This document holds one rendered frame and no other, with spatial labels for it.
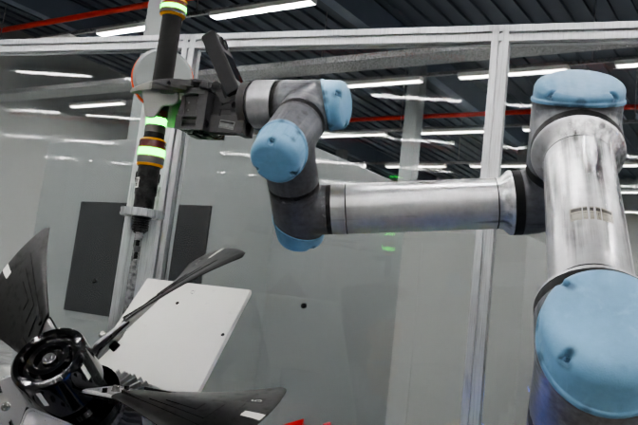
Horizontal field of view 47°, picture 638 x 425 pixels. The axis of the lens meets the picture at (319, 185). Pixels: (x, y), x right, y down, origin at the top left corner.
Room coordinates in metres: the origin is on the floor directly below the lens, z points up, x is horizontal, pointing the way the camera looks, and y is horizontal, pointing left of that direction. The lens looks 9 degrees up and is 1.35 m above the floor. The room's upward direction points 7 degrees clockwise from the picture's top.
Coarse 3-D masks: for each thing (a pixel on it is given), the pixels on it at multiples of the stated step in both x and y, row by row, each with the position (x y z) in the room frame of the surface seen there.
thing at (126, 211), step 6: (120, 210) 1.16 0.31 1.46; (126, 210) 1.15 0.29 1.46; (132, 210) 1.15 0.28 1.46; (138, 210) 1.15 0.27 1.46; (144, 210) 1.15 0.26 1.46; (150, 210) 1.15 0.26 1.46; (156, 210) 1.16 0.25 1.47; (144, 216) 1.17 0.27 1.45; (150, 216) 1.16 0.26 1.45; (156, 216) 1.16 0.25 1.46; (162, 216) 1.18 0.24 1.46
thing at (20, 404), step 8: (8, 376) 1.21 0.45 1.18; (0, 384) 1.21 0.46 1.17; (8, 384) 1.21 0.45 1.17; (8, 392) 1.21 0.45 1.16; (16, 392) 1.21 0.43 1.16; (0, 400) 1.21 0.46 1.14; (8, 400) 1.21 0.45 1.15; (16, 400) 1.21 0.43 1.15; (24, 400) 1.21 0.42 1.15; (0, 408) 1.21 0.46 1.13; (16, 408) 1.21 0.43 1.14; (24, 408) 1.21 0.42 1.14; (0, 416) 1.21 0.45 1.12; (8, 416) 1.21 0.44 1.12; (16, 416) 1.21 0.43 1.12; (0, 424) 1.21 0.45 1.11; (8, 424) 1.21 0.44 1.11; (16, 424) 1.21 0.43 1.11
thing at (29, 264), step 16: (32, 240) 1.41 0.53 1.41; (16, 256) 1.43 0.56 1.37; (32, 256) 1.38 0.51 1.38; (16, 272) 1.40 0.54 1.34; (32, 272) 1.36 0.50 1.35; (0, 288) 1.42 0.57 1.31; (16, 288) 1.38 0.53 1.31; (32, 288) 1.34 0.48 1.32; (0, 304) 1.41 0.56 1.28; (16, 304) 1.36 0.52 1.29; (32, 304) 1.32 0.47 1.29; (0, 320) 1.40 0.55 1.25; (16, 320) 1.36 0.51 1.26; (32, 320) 1.31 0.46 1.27; (0, 336) 1.39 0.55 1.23; (16, 336) 1.35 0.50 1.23; (32, 336) 1.31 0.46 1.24
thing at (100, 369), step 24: (48, 336) 1.20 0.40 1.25; (72, 336) 1.19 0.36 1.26; (24, 360) 1.18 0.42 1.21; (72, 360) 1.15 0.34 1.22; (96, 360) 1.20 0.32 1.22; (24, 384) 1.14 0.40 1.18; (48, 384) 1.13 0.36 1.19; (72, 384) 1.15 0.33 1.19; (96, 384) 1.19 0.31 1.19; (120, 384) 1.25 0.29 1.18; (48, 408) 1.16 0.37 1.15; (72, 408) 1.17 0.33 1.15; (96, 408) 1.22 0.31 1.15
